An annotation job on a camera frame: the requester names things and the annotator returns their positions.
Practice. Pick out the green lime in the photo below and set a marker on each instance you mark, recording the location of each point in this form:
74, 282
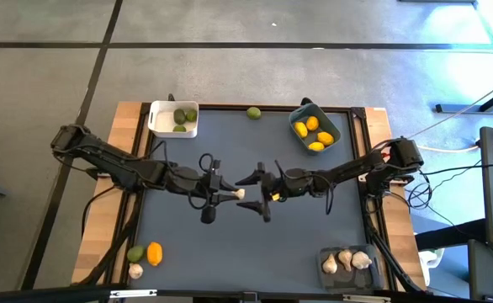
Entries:
192, 115
135, 253
253, 113
179, 128
179, 116

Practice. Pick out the black metal table frame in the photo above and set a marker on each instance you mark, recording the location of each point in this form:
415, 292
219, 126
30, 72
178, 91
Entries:
225, 107

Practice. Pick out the dark grey equipment box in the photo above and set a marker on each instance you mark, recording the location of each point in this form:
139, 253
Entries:
488, 273

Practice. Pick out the grey table mat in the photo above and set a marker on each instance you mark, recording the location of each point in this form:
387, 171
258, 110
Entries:
229, 252

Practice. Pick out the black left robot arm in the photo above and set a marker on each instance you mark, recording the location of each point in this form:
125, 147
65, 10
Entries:
116, 166

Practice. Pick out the black rig crossbar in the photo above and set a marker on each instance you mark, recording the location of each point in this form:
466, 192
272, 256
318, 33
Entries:
40, 296

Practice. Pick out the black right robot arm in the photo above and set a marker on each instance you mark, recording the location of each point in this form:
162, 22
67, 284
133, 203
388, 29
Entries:
347, 170

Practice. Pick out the silver metal bracket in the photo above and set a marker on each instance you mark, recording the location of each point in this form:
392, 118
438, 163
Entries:
366, 299
133, 293

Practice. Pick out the orange-yellow lemon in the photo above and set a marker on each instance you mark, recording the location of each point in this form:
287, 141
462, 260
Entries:
154, 253

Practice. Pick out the yellow lemon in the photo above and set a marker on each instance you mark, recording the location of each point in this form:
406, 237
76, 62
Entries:
300, 129
325, 138
316, 146
312, 123

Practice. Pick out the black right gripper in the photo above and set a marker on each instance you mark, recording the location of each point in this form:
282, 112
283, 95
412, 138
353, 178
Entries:
290, 185

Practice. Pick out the dark stand foot bar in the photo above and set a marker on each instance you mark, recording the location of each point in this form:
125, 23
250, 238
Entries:
457, 108

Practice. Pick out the dark grey plastic basket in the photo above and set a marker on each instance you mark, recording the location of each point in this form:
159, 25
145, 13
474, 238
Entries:
347, 282

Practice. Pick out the black diagonal beam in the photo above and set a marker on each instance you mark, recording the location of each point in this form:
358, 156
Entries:
448, 236

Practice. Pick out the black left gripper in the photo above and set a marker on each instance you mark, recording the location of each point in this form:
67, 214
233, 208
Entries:
206, 187

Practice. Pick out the white garlic bulb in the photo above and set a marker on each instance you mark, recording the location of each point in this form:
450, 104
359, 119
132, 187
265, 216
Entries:
135, 271
361, 260
345, 258
240, 193
330, 264

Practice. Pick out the white plastic basket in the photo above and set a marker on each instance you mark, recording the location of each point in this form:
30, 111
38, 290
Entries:
162, 120

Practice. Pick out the teal plastic basket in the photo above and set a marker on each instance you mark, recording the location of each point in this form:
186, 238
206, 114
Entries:
299, 115

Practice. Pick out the small grey camera block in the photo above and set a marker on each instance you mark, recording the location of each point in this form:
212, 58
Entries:
250, 296

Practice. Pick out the white plastic object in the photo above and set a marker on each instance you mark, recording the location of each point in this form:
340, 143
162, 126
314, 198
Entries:
430, 256

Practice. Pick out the black table clamp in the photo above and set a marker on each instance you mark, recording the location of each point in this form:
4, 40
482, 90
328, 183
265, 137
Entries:
171, 97
306, 101

